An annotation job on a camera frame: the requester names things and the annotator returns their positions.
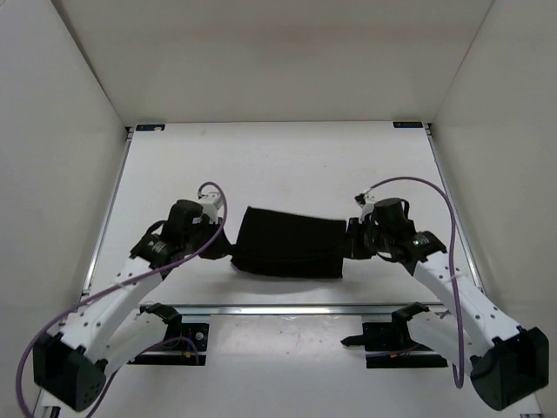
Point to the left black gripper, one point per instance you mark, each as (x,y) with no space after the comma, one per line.
(222,246)

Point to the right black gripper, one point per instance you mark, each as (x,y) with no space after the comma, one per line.
(352,244)

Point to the black skirt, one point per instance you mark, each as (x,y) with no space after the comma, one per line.
(287,245)

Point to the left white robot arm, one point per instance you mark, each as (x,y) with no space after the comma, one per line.
(112,328)

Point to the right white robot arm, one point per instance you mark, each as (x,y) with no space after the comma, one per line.
(504,361)

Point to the left blue label sticker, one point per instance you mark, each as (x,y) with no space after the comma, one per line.
(150,127)

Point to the blue label sticker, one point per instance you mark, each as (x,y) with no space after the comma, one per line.
(407,125)
(150,127)

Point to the right blue label sticker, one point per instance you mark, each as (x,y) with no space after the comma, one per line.
(407,125)

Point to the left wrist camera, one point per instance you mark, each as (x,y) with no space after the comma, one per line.
(211,202)

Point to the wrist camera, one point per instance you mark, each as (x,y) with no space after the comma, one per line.
(366,202)
(211,202)

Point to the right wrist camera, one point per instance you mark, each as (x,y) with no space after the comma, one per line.
(366,202)

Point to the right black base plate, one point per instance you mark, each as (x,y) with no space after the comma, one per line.
(385,348)

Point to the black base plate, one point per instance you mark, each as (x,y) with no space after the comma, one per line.
(385,348)
(184,347)

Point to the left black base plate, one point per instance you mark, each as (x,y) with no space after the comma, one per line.
(184,347)

